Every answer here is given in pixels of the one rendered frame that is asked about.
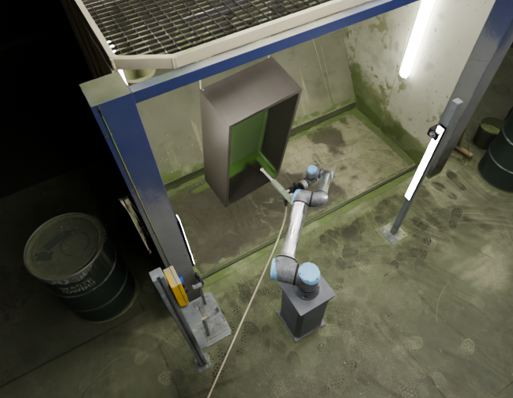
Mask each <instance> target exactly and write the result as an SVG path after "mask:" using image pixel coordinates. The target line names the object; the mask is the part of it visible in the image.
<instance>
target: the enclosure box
mask: <svg viewBox="0 0 513 398"><path fill-rule="evenodd" d="M203 89H204V90H203ZM302 90H303V89H302V88H301V87H300V86H299V85H298V84H297V83H296V82H295V81H294V79H293V78H292V77H291V76H290V75H289V74H288V73H287V72H286V71H285V70H284V69H283V68H282V66H281V65H280V64H279V63H278V62H277V61H276V60H275V59H274V58H273V57H269V58H267V59H265V60H263V61H261V62H258V63H256V64H254V65H253V66H250V67H247V68H246V69H243V70H241V71H239V72H237V73H234V74H233V75H231V76H229V77H226V78H224V79H222V80H220V81H218V82H215V83H213V84H211V85H209V86H207V87H204V88H202V89H200V90H199V91H200V105H201V118H202V144H203V157H204V171H205V180H206V181H207V183H208V184H209V186H210V187H211V188H212V190H213V192H214V193H215V194H216V195H217V196H218V198H219V199H220V200H221V202H222V204H223V205H224V206H225V207H228V206H229V205H231V204H233V203H234V202H236V201H238V200H239V199H241V198H242V197H245V196H247V195H248V194H249V193H251V192H253V191H255V190H256V189H258V188H259V187H261V186H263V185H265V184H267V183H268V182H270V180H269V178H268V177H267V176H266V175H265V174H264V173H263V172H262V171H260V169H261V168H263V169H264V170H265V171H266V173H267V174H268V175H269V176H270V177H271V178H272V179H275V178H276V177H278V175H279V172H280V169H281V164H282V160H283V158H284V154H285V150H286V147H287V144H288V140H289V135H290V133H291V129H292V124H293V121H294V118H295V115H296V110H297V107H298V104H299V101H300V96H301V92H302Z"/></svg>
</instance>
